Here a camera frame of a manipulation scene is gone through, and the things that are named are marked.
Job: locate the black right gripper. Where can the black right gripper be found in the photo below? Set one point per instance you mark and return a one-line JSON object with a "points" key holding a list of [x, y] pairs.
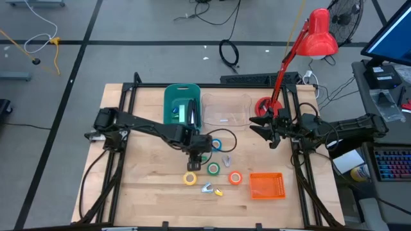
{"points": [[281, 125]]}

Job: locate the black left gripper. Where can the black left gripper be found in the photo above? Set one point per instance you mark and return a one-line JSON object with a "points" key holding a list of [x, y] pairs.
{"points": [[199, 144]]}

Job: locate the blue tape roll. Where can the blue tape roll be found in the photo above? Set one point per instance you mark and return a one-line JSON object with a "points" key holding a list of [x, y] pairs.
{"points": [[219, 145]]}

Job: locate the green tape roll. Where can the green tape roll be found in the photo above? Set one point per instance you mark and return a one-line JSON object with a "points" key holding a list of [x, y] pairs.
{"points": [[209, 169]]}

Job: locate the mint green stapler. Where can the mint green stapler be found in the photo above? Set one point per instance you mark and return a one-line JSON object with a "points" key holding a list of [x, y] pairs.
{"points": [[182, 114]]}

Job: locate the yellow tape roll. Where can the yellow tape roll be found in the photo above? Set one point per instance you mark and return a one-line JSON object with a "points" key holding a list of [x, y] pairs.
{"points": [[185, 178]]}

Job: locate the blue mini stapler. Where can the blue mini stapler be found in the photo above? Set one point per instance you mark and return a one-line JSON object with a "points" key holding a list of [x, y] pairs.
{"points": [[175, 110]]}

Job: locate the grey staple remover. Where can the grey staple remover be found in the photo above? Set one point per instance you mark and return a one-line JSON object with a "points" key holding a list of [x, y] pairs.
{"points": [[207, 188]]}

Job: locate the orange tape roll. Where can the orange tape roll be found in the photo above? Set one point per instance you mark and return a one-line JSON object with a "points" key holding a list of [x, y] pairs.
{"points": [[231, 178]]}

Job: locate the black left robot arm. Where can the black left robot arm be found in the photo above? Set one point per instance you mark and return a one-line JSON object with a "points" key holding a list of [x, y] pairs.
{"points": [[144, 123]]}

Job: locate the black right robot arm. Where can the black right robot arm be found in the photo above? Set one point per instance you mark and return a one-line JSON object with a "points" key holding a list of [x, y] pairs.
{"points": [[353, 125]]}

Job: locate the clear plastic container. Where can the clear plastic container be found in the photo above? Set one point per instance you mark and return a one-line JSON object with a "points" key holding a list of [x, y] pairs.
{"points": [[231, 109]]}

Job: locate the long black power strip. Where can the long black power strip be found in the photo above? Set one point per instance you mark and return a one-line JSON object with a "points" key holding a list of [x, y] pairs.
{"points": [[250, 78]]}

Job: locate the teal plastic bin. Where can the teal plastic bin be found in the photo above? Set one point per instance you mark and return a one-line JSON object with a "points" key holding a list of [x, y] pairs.
{"points": [[170, 96]]}

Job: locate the orange mesh basket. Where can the orange mesh basket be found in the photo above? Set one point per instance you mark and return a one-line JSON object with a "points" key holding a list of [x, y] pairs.
{"points": [[268, 186]]}

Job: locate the white power adapter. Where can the white power adapter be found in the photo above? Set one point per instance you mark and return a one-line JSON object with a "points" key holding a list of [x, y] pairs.
{"points": [[307, 74]]}

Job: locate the white card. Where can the white card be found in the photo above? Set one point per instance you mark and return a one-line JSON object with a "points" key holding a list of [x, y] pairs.
{"points": [[334, 143]]}

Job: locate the black table clamp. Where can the black table clamp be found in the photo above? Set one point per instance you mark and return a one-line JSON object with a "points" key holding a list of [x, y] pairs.
{"points": [[258, 226], [165, 225]]}

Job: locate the white paper sheet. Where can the white paper sheet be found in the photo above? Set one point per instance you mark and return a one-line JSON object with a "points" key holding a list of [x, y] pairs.
{"points": [[348, 162]]}

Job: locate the red desk lamp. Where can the red desk lamp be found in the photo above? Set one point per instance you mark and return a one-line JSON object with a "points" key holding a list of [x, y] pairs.
{"points": [[318, 38]]}

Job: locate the yellow lid canister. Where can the yellow lid canister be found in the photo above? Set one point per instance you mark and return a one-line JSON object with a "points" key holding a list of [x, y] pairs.
{"points": [[359, 173]]}

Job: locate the grey side desk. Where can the grey side desk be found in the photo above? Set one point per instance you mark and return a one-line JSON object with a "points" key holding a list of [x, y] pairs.
{"points": [[369, 150]]}

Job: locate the clear plastic bag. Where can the clear plastic bag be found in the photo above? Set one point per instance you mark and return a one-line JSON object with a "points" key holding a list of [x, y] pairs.
{"points": [[387, 106]]}

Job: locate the black mini computer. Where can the black mini computer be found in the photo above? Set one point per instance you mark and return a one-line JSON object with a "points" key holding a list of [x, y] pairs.
{"points": [[382, 78]]}

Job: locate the black floor fan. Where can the black floor fan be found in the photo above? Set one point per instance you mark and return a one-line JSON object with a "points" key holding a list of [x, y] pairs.
{"points": [[345, 19]]}

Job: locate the backlit keyboard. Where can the backlit keyboard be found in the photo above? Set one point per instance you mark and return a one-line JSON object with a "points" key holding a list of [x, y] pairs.
{"points": [[393, 165]]}

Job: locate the red tool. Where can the red tool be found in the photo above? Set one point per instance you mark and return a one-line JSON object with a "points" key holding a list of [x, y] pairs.
{"points": [[407, 106]]}

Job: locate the computer monitor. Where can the computer monitor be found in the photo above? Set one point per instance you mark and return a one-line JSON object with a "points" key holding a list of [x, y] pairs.
{"points": [[395, 41]]}

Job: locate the black round floor plug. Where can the black round floor plug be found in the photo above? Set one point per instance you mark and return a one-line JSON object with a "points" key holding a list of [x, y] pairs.
{"points": [[36, 61]]}

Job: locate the grey cart base bar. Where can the grey cart base bar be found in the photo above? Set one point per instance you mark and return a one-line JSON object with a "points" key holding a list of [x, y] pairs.
{"points": [[16, 76], [35, 3]]}

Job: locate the black caster wheel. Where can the black caster wheel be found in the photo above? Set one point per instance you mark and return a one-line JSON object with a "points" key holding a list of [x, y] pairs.
{"points": [[4, 109]]}

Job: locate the black aluminium frame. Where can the black aluminium frame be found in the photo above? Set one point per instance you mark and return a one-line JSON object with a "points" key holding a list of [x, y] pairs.
{"points": [[212, 85]]}

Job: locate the silver arm base bracket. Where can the silver arm base bracket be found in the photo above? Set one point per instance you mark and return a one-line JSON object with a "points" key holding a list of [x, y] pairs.
{"points": [[96, 137]]}

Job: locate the silver aluminium bracket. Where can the silver aluminium bracket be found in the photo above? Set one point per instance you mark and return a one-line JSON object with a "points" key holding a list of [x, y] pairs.
{"points": [[118, 229]]}

